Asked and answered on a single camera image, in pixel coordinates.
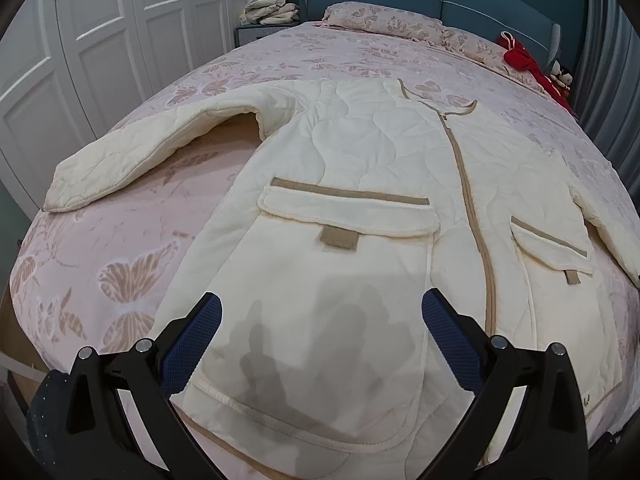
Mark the cream quilted jacket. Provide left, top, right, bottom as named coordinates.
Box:
left=44, top=79, right=639, bottom=479

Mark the pile of cream clothes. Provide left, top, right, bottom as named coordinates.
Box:
left=240, top=0, right=299, bottom=25

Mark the dark blue dotted sleeve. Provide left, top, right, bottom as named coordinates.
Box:
left=26, top=370, right=68, bottom=479

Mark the grey curtain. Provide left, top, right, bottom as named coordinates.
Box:
left=572, top=0, right=640, bottom=202

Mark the small plush toy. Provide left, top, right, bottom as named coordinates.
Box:
left=549, top=60, right=573, bottom=96

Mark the red garment on bed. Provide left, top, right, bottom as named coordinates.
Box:
left=498, top=30, right=574, bottom=116

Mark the pink butterfly pillow right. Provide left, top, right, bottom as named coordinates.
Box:
left=442, top=27, right=546, bottom=96

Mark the pink butterfly pillow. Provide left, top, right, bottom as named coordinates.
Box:
left=442, top=27, right=546, bottom=96
left=321, top=1, right=444, bottom=44

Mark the white wardrobe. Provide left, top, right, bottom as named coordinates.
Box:
left=1, top=0, right=248, bottom=216

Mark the dark nightstand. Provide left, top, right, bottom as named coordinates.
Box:
left=233, top=23, right=297, bottom=48

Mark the pink butterfly pillow left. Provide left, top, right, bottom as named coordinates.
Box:
left=321, top=1, right=444, bottom=44

